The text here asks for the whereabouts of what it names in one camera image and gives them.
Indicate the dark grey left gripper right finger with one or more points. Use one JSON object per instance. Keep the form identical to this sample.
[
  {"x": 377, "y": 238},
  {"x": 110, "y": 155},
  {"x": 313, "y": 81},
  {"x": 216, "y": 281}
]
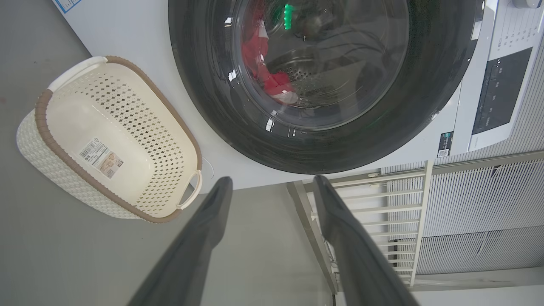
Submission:
[{"x": 361, "y": 263}]

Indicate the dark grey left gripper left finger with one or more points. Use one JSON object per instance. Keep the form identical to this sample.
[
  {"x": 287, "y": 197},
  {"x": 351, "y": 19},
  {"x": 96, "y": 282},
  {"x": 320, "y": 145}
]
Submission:
[{"x": 187, "y": 255}]

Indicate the glass washer door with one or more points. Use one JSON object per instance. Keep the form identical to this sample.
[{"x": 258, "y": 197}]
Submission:
[{"x": 204, "y": 85}]

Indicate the red and white basketball jersey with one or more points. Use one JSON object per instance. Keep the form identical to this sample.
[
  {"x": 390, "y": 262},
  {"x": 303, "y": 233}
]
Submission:
[{"x": 274, "y": 83}]

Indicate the cream plastic laundry basket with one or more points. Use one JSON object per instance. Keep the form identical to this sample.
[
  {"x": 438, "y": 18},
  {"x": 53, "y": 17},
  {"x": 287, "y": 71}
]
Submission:
[{"x": 97, "y": 123}]

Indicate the white front-load washing machine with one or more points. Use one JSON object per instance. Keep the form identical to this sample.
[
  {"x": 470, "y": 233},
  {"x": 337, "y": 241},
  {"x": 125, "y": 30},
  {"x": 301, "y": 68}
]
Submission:
[{"x": 140, "y": 38}]

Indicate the white appliance control knob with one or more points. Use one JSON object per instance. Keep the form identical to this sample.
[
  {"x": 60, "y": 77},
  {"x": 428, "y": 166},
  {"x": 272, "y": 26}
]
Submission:
[{"x": 529, "y": 3}]

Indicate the white metal railing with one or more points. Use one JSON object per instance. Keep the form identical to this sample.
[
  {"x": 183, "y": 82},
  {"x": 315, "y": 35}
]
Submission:
[{"x": 418, "y": 212}]

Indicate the black QR code sticker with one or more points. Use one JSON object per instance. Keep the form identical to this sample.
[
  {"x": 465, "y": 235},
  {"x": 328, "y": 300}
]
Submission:
[{"x": 445, "y": 144}]

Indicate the blue energy label sticker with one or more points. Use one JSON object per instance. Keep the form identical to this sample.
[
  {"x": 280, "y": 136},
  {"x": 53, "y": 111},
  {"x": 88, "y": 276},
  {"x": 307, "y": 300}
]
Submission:
[{"x": 66, "y": 4}]

